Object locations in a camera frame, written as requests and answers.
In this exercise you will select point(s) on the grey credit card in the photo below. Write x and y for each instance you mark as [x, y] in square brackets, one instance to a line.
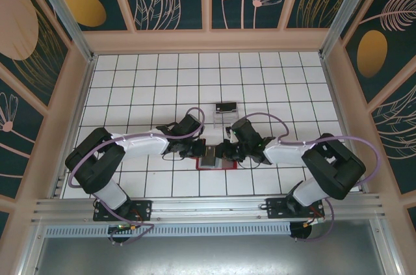
[210, 156]

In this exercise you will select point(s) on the clear acrylic card stand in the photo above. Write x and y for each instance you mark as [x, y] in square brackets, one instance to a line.
[221, 122]

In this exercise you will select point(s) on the red card holder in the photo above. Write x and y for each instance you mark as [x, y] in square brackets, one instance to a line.
[227, 165]

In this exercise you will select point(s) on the aluminium frame post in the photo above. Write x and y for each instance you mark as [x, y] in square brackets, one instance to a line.
[63, 11]
[343, 11]

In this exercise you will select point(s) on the steel sheet panel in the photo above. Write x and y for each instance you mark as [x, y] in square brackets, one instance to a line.
[208, 255]

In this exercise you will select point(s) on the yellow power connector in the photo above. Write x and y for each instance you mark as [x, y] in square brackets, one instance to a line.
[313, 221]

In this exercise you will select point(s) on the small green-lit circuit board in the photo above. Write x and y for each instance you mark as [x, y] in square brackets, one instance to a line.
[121, 227]

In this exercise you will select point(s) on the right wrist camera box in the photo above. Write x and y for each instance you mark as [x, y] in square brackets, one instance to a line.
[230, 135]

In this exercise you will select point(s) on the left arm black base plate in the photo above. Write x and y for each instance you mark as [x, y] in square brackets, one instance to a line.
[143, 210]

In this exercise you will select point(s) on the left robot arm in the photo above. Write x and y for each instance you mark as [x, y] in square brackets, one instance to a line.
[143, 148]

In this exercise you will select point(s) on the aluminium mounting rail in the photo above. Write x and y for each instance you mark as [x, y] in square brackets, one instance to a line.
[208, 206]

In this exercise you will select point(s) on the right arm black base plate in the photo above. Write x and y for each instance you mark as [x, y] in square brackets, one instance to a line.
[276, 208]

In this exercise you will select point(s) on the black credit card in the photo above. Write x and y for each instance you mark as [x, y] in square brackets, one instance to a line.
[226, 107]

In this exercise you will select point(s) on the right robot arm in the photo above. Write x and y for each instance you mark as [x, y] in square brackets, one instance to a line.
[286, 153]

